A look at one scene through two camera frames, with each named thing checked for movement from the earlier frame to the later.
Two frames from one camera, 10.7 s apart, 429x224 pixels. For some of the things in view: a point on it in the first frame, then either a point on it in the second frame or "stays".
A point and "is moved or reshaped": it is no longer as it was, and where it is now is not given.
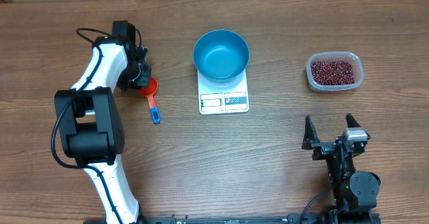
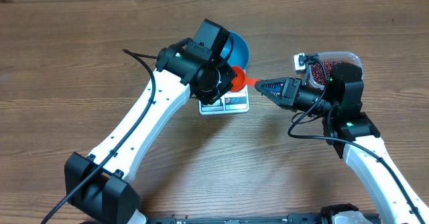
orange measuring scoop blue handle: (149, 91) is moved or reshaped
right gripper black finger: (310, 135) -> (273, 92)
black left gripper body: (137, 74) -> (220, 82)
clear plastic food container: (334, 71) stays
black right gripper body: (330, 145) -> (291, 93)
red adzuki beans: (332, 72) stays
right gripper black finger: (351, 122) -> (275, 84)
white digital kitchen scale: (213, 100) stays
